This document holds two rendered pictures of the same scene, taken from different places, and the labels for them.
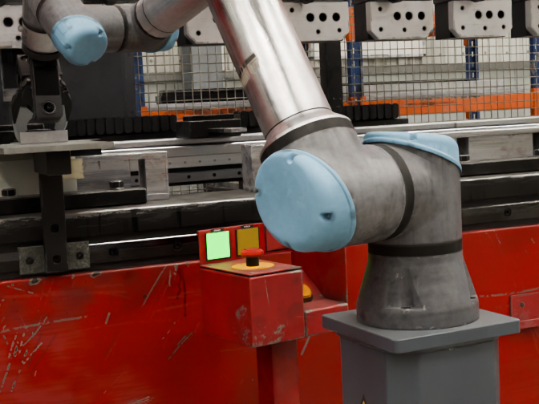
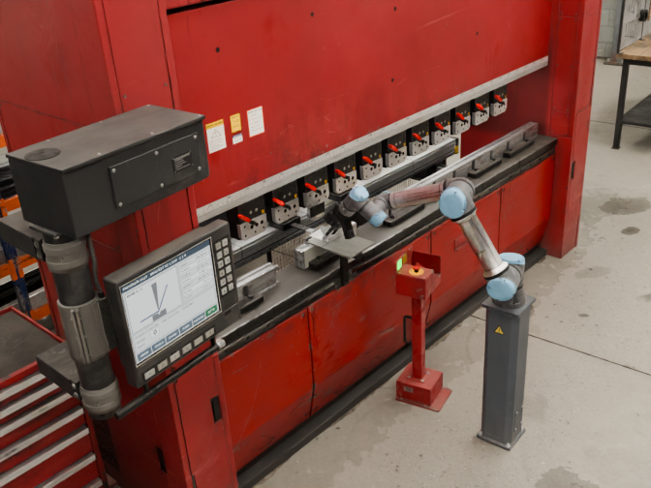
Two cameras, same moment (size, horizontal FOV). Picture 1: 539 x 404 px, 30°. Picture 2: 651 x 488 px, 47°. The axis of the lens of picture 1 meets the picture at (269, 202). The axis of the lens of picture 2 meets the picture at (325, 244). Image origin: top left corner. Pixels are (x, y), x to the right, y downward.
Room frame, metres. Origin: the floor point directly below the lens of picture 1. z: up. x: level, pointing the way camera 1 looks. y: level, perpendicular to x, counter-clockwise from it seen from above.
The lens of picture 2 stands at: (-1.04, 1.75, 2.58)
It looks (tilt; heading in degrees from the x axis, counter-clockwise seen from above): 27 degrees down; 335
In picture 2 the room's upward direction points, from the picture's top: 4 degrees counter-clockwise
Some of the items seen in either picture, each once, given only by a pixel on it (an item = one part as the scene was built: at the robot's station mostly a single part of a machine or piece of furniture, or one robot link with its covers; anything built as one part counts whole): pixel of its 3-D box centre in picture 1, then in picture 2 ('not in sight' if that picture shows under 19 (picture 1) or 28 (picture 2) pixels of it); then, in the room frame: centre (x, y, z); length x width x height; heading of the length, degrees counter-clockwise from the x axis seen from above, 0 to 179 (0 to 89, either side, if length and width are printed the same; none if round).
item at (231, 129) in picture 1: (218, 126); (351, 196); (2.20, 0.10, 1.01); 0.26 x 0.12 x 0.05; 21
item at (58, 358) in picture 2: not in sight; (109, 349); (1.18, 1.55, 1.17); 0.40 x 0.24 x 0.07; 111
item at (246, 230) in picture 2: not in sight; (246, 216); (1.75, 0.83, 1.26); 0.15 x 0.09 x 0.17; 111
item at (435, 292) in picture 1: (415, 277); (509, 290); (1.23, -0.18, 0.82); 0.15 x 0.15 x 0.10
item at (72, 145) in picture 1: (46, 146); (341, 242); (1.77, 0.38, 1.00); 0.26 x 0.18 x 0.01; 21
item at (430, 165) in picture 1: (408, 184); (510, 268); (1.23, -0.17, 0.94); 0.13 x 0.12 x 0.14; 129
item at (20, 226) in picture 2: not in sight; (79, 216); (1.18, 1.55, 1.66); 0.40 x 0.24 x 0.07; 111
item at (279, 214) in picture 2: not in sight; (279, 199); (1.82, 0.65, 1.26); 0.15 x 0.09 x 0.17; 111
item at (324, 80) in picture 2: not in sight; (398, 49); (2.14, -0.17, 1.74); 3.00 x 0.08 x 0.80; 111
